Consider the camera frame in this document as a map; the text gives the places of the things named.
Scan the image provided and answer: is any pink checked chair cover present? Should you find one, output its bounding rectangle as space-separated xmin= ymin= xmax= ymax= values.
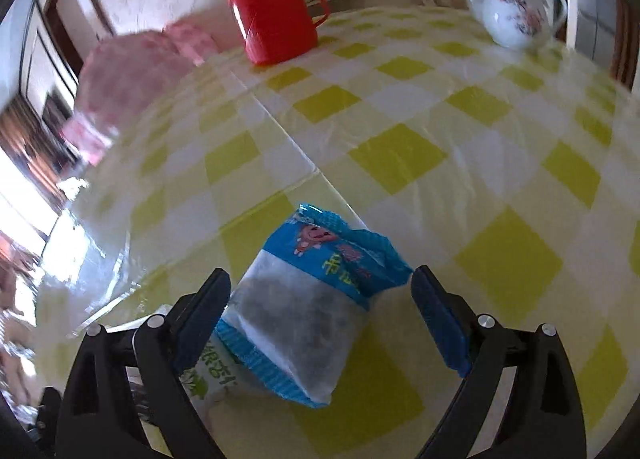
xmin=60 ymin=21 xmax=218 ymax=167

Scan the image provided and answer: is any green white snack packet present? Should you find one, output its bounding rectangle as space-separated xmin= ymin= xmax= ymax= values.
xmin=127 ymin=306 xmax=251 ymax=405

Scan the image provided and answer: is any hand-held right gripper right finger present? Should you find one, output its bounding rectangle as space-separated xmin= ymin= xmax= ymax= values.
xmin=411 ymin=265 xmax=588 ymax=459

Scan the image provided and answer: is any red thermos jug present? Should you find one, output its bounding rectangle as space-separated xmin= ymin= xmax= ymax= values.
xmin=222 ymin=0 xmax=331 ymax=66

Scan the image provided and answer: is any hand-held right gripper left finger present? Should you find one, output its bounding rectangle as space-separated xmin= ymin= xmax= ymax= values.
xmin=55 ymin=266 xmax=233 ymax=459

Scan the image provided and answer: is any yellow checked tablecloth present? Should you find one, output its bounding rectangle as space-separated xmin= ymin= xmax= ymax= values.
xmin=30 ymin=4 xmax=640 ymax=459

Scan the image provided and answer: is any dark wooden door frame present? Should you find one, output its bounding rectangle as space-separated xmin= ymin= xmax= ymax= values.
xmin=44 ymin=0 xmax=116 ymax=60

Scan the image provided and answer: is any blue white snack packet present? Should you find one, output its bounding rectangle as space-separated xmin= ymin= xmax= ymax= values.
xmin=215 ymin=204 xmax=413 ymax=410

